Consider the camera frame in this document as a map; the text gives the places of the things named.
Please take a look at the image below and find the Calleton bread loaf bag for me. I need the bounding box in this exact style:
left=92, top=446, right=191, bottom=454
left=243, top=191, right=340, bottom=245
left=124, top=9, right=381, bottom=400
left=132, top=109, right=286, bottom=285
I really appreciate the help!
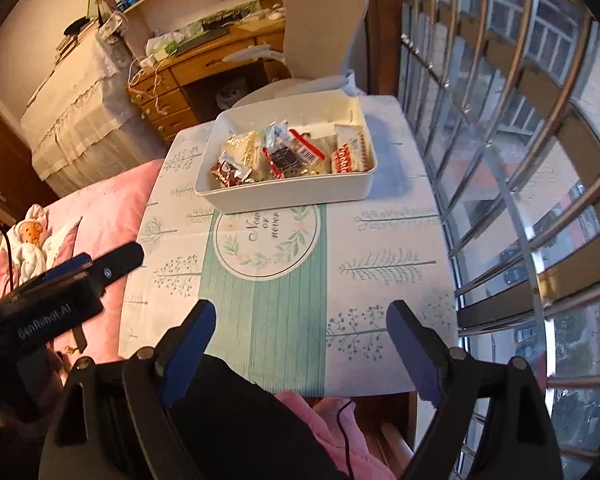
left=223, top=131, right=266, bottom=182

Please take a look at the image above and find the silver red snack bag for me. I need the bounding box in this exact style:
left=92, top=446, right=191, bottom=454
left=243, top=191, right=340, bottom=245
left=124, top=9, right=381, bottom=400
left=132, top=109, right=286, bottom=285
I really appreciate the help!
left=303, top=133, right=337, bottom=176

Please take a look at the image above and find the baby doll toy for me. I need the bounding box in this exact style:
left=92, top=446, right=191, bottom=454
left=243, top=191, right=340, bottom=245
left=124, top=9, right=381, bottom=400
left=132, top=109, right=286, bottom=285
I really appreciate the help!
left=6, top=204, right=50, bottom=286

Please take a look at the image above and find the pink blanket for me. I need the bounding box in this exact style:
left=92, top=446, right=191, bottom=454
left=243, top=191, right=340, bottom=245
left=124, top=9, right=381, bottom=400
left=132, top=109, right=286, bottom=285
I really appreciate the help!
left=0, top=158, right=167, bottom=366

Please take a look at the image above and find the white lace covered cabinet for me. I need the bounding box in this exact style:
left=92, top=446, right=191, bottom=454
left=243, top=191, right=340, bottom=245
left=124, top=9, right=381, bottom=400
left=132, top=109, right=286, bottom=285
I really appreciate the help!
left=20, top=32, right=166, bottom=197

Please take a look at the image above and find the brown chocolate snack packet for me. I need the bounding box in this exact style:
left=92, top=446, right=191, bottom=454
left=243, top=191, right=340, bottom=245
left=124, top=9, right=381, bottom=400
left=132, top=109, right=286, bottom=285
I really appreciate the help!
left=211, top=152, right=253, bottom=188

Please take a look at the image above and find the wooden desk with drawers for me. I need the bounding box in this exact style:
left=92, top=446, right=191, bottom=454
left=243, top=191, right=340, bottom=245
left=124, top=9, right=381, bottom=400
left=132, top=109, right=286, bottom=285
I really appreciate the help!
left=128, top=18, right=289, bottom=144

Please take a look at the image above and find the white plastic storage bin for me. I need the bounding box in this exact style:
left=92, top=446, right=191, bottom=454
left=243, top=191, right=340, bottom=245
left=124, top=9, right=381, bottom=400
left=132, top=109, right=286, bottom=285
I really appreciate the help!
left=195, top=90, right=377, bottom=214

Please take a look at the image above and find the tree pattern tablecloth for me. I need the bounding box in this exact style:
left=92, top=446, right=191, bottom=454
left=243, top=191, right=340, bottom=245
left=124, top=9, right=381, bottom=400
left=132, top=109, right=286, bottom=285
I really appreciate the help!
left=118, top=96, right=457, bottom=396

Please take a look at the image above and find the small red clear snack packet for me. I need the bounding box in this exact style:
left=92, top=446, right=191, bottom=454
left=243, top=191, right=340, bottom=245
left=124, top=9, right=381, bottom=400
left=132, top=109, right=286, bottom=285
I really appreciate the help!
left=262, top=122, right=325, bottom=180

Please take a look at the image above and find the red white cookie packet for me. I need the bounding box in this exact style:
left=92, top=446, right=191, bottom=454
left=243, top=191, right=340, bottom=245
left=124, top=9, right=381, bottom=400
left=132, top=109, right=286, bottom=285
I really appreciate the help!
left=330, top=125, right=370, bottom=174

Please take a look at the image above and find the grey office chair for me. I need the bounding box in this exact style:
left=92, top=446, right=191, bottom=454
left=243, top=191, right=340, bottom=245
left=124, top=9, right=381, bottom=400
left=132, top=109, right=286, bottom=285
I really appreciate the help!
left=223, top=0, right=368, bottom=107

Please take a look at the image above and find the metal window security grille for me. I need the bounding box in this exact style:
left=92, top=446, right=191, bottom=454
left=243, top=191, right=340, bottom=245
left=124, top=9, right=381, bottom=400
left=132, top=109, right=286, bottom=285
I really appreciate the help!
left=399, top=0, right=600, bottom=479

